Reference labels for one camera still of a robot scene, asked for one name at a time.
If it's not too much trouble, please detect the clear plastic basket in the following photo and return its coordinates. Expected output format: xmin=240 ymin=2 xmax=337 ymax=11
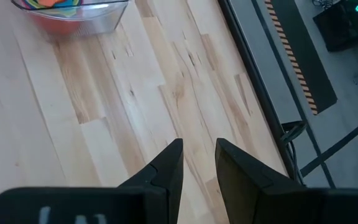
xmin=10 ymin=0 xmax=131 ymax=35

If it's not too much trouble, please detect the orange measuring cup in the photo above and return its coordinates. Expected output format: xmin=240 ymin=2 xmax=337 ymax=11
xmin=37 ymin=0 xmax=65 ymax=7

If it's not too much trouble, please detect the light blue measuring cup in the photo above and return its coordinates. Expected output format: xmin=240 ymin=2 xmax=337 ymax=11
xmin=62 ymin=0 xmax=82 ymax=9

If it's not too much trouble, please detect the black power cable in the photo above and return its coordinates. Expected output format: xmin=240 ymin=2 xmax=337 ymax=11
xmin=280 ymin=120 xmax=308 ymax=187

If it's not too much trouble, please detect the green measuring cup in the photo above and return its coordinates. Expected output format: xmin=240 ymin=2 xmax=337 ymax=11
xmin=29 ymin=0 xmax=78 ymax=18

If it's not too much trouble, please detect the black box with green light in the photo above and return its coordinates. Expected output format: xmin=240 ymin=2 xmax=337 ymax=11
xmin=312 ymin=0 xmax=358 ymax=53

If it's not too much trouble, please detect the black metal table frame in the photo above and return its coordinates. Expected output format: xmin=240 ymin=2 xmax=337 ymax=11
xmin=218 ymin=0 xmax=306 ymax=187

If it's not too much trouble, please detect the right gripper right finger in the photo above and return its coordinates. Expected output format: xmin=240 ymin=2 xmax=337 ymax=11
xmin=214 ymin=138 xmax=303 ymax=224

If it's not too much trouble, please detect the black striped-edge floor mat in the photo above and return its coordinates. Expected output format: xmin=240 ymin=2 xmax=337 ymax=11
xmin=264 ymin=0 xmax=338 ymax=116

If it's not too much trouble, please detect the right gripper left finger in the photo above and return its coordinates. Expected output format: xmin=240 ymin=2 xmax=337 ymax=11
xmin=118 ymin=138 xmax=185 ymax=224

